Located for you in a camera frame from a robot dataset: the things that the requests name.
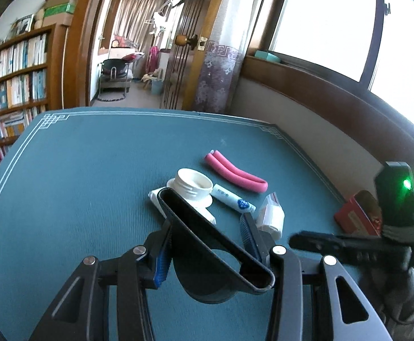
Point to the teal box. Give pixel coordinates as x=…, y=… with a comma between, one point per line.
x=267, y=57

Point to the window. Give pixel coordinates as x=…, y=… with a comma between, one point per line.
x=320, y=14

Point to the person's right hand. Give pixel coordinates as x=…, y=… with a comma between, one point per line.
x=395, y=287

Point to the wooden bookshelf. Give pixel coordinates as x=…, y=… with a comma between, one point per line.
x=15, y=78

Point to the blue waste bin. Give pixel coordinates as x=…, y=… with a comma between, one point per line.
x=157, y=87

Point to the white toothpaste tube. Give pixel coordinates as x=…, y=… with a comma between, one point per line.
x=228, y=197

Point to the red cardboard box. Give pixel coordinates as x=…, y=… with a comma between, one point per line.
x=356, y=213

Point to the wooden door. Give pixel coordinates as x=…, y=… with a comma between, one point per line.
x=189, y=78

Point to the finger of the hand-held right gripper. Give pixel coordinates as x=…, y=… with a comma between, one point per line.
x=313, y=242

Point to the wooden door frame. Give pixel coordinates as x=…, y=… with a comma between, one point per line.
x=81, y=42

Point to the white jar lid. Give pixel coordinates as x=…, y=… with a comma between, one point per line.
x=189, y=188

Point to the green desktop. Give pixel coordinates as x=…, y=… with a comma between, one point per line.
x=86, y=170

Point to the beige curtain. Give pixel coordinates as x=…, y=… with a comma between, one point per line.
x=136, y=17

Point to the brown cardboard carton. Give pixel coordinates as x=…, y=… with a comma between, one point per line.
x=58, y=19

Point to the black chair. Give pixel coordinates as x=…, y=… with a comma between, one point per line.
x=114, y=74

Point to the green flat box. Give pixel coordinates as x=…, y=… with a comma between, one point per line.
x=61, y=5

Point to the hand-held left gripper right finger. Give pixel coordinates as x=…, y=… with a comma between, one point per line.
x=248, y=231

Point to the clear plastic packet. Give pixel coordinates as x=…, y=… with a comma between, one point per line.
x=272, y=218

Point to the wooden wall panel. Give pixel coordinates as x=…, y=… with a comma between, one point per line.
x=317, y=92

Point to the patterned purple curtain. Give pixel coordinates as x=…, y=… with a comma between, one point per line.
x=217, y=71

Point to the photo frame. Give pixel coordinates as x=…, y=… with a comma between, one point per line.
x=24, y=25

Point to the pink foam hair curler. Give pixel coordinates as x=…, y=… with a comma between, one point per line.
x=235, y=176

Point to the black plastic funnel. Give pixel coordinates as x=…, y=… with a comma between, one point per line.
x=207, y=245

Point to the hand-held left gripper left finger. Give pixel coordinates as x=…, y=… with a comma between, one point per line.
x=161, y=268

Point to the flat white tube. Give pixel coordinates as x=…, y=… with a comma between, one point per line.
x=155, y=197

